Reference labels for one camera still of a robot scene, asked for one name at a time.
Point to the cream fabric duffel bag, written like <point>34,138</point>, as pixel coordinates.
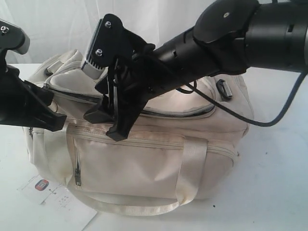
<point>180,148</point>

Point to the white paper sheet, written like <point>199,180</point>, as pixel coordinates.
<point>65,206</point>

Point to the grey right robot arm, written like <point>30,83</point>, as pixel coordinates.
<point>229,37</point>

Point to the white backdrop curtain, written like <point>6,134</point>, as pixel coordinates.
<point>57,26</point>

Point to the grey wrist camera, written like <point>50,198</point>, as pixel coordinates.
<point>12,38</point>
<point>110,40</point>

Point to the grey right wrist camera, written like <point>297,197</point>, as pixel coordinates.
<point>110,40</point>

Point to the white paper hang tag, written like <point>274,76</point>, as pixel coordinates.
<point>38,189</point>

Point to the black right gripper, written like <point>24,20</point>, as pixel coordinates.
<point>127,87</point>

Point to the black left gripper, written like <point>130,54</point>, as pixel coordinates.
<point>25,104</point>

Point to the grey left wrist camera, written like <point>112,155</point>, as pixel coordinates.
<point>12,38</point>

